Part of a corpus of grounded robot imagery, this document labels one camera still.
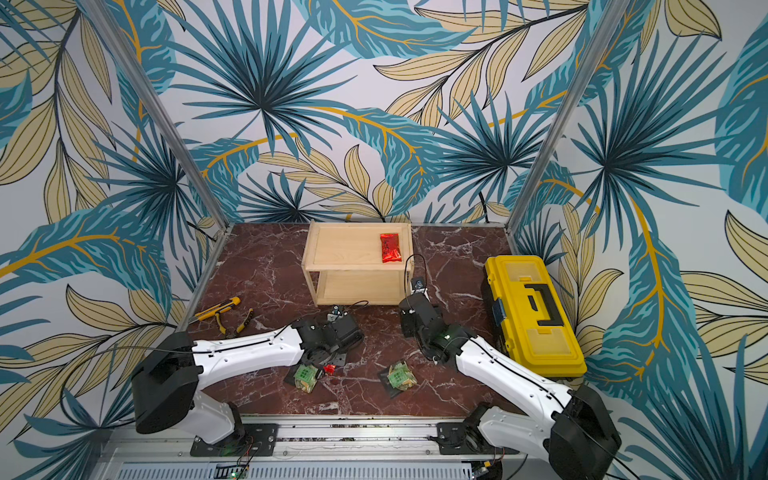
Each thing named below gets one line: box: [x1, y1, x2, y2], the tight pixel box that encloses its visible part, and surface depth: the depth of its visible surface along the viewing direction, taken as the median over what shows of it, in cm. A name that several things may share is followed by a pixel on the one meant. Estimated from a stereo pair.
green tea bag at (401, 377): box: [388, 360, 418, 391], surface depth 85 cm
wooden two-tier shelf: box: [301, 220, 415, 306], surface depth 89 cm
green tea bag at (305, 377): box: [293, 364, 319, 393], surface depth 85 cm
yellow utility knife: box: [188, 296, 241, 324], surface depth 97 cm
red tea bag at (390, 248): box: [380, 233, 402, 263], surface depth 85 cm
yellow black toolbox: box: [484, 254, 588, 378], surface depth 80 cm
